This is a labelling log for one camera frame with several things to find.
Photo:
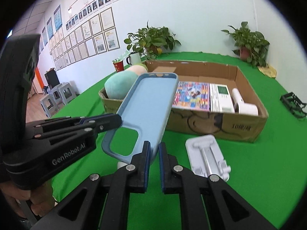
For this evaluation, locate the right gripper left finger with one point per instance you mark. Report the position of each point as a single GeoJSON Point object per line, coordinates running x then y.
{"type": "Point", "coordinates": [101, 202]}

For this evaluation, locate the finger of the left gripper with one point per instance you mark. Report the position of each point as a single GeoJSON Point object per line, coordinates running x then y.
{"type": "Point", "coordinates": [99, 123]}
{"type": "Point", "coordinates": [78, 136]}

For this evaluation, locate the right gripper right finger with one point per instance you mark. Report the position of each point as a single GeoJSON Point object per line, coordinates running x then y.
{"type": "Point", "coordinates": [206, 202]}

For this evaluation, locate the light blue phone case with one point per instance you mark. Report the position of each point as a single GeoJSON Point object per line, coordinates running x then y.
{"type": "Point", "coordinates": [145, 109]}

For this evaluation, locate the white handheld device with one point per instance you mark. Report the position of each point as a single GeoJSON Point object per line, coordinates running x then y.
{"type": "Point", "coordinates": [241, 107]}

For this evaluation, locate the white green medicine box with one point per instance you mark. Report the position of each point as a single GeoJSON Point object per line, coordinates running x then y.
{"type": "Point", "coordinates": [220, 99]}

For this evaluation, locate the colourful board game box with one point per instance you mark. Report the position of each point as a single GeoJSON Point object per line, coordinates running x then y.
{"type": "Point", "coordinates": [192, 96]}

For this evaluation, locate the person left hand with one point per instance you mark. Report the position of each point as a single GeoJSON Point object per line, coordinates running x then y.
{"type": "Point", "coordinates": [42, 198]}

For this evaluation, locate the grey plastic stools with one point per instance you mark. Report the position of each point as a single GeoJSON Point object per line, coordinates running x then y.
{"type": "Point", "coordinates": [62, 93]}

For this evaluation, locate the small white paper scrap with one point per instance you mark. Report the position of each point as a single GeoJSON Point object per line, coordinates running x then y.
{"type": "Point", "coordinates": [121, 164]}

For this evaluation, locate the white folding phone stand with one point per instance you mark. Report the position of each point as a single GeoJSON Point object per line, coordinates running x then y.
{"type": "Point", "coordinates": [206, 158]}

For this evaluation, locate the pastel plush pillow toy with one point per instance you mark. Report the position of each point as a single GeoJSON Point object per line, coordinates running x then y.
{"type": "Point", "coordinates": [118, 85]}

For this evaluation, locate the red paper cup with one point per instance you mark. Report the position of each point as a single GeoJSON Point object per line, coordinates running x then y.
{"type": "Point", "coordinates": [119, 61]}

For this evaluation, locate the white enamel mug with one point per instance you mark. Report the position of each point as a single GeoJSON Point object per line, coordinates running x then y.
{"type": "Point", "coordinates": [133, 58]}

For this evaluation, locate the cardboard divider panel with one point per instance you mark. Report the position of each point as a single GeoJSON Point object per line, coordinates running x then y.
{"type": "Point", "coordinates": [164, 69]}

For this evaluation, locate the brown cardboard box tray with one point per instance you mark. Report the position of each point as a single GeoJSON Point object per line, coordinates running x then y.
{"type": "Point", "coordinates": [228, 126]}

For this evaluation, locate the left potted green plant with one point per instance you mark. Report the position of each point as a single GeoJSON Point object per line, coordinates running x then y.
{"type": "Point", "coordinates": [149, 42]}

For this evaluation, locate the potted green plant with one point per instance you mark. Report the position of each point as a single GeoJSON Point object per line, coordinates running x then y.
{"type": "Point", "coordinates": [252, 47]}
{"type": "Point", "coordinates": [149, 42]}

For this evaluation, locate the yellow paper under plant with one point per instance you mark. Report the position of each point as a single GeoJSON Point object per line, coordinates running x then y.
{"type": "Point", "coordinates": [268, 71]}

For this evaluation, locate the right potted green plant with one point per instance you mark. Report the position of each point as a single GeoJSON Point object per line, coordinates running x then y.
{"type": "Point", "coordinates": [252, 47]}

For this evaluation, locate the framed certificates on wall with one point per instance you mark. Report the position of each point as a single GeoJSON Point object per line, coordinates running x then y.
{"type": "Point", "coordinates": [87, 36]}

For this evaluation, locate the black folding bracket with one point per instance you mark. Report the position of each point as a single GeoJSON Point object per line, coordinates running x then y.
{"type": "Point", "coordinates": [294, 105]}

